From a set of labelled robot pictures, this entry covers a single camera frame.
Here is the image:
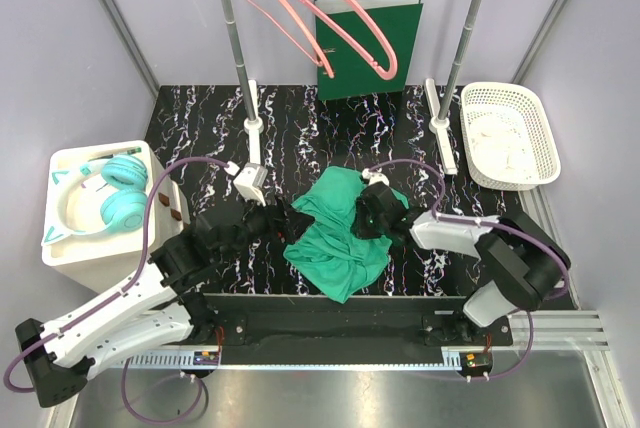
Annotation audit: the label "white drawer storage box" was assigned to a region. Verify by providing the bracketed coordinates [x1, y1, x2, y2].
[41, 140, 190, 293]

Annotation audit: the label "white perforated plastic basket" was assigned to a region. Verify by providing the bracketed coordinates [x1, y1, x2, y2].
[460, 82, 561, 191]

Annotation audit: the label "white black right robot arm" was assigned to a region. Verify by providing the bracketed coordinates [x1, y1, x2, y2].
[352, 182, 571, 345]

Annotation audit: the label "white clothes rack foot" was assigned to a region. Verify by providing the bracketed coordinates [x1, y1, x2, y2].
[424, 78, 458, 176]

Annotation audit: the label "teal cat ear headphones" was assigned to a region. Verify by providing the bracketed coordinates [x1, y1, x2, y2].
[41, 153, 149, 246]

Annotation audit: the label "grey clothes rack frame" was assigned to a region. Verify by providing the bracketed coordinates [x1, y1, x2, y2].
[207, 0, 501, 178]

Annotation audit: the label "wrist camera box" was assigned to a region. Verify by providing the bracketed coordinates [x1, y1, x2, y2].
[361, 168, 390, 186]
[225, 161, 267, 206]

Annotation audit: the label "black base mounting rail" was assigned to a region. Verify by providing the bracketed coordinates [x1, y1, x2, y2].
[204, 293, 516, 369]

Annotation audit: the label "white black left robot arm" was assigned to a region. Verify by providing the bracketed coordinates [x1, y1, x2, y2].
[15, 199, 314, 408]

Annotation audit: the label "pink plastic hanger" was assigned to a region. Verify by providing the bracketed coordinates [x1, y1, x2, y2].
[297, 0, 399, 81]

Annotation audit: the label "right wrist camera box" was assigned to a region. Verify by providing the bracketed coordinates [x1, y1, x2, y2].
[361, 168, 390, 186]

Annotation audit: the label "pink hanger with metal hook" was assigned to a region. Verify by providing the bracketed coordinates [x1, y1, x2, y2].
[223, 0, 337, 78]

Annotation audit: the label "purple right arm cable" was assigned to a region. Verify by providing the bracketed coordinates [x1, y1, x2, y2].
[369, 158, 571, 379]

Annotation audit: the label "green ring binder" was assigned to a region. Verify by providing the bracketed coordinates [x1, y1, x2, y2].
[314, 0, 423, 101]

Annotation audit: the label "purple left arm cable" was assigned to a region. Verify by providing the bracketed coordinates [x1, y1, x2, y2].
[3, 156, 236, 394]

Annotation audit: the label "green tank top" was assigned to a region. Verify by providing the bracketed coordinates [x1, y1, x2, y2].
[284, 166, 391, 303]

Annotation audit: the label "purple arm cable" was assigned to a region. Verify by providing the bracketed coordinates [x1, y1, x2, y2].
[3, 156, 236, 394]
[369, 158, 571, 379]

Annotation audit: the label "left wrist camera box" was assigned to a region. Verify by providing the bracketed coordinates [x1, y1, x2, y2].
[225, 161, 267, 206]

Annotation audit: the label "white tank top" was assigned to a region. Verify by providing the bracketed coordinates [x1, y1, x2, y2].
[467, 106, 537, 184]

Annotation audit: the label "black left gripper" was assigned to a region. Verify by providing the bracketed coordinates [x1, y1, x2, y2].
[214, 189, 314, 265]

